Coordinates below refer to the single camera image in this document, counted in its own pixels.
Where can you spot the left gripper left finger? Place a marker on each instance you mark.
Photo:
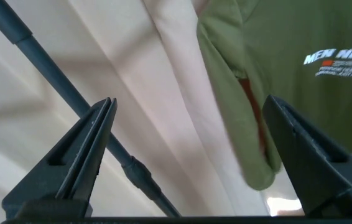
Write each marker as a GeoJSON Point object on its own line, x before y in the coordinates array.
{"type": "Point", "coordinates": [76, 186]}

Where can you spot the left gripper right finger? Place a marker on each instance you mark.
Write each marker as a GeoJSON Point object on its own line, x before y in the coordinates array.
{"type": "Point", "coordinates": [319, 180]}

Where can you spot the green long-sleeved shirt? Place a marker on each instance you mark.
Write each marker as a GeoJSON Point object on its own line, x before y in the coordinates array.
{"type": "Point", "coordinates": [303, 109]}

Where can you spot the black clothes rack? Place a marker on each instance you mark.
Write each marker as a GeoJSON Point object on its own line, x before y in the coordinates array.
{"type": "Point", "coordinates": [54, 77]}

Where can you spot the beige curtain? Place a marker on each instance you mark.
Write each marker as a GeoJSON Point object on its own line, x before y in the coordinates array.
{"type": "Point", "coordinates": [132, 77]}

